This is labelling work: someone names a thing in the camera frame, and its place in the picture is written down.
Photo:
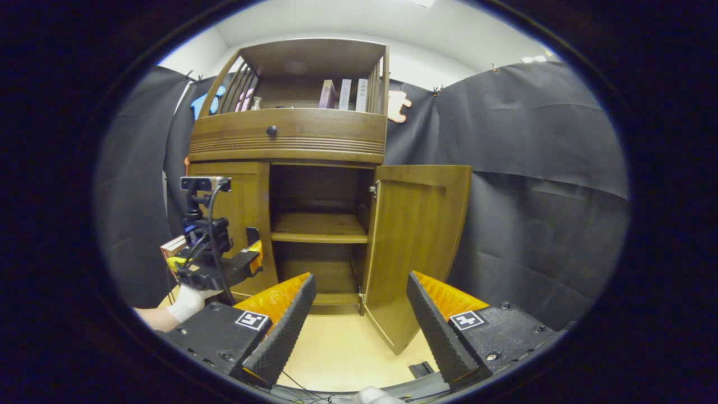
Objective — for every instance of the black backdrop cloth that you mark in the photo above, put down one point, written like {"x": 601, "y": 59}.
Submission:
{"x": 533, "y": 168}

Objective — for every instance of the wooden double-door shoe cabinet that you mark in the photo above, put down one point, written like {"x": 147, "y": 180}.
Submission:
{"x": 291, "y": 134}

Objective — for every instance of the red book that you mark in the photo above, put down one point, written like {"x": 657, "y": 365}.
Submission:
{"x": 171, "y": 247}

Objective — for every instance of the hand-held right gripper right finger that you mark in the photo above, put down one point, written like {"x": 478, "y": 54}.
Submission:
{"x": 437, "y": 336}

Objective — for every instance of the wooden inner shelf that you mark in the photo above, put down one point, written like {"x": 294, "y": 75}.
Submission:
{"x": 320, "y": 227}

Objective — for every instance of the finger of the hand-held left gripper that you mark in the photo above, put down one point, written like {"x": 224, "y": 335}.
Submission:
{"x": 252, "y": 261}

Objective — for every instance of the wooden cabinet door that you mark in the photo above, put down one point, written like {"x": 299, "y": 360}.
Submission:
{"x": 247, "y": 196}
{"x": 418, "y": 241}

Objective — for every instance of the wooden cabinet drawer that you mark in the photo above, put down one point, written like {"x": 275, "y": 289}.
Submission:
{"x": 314, "y": 129}

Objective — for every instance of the small ceiling light panel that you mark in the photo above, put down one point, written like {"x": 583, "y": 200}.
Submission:
{"x": 533, "y": 58}

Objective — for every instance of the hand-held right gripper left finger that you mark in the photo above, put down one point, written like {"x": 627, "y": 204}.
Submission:
{"x": 283, "y": 336}

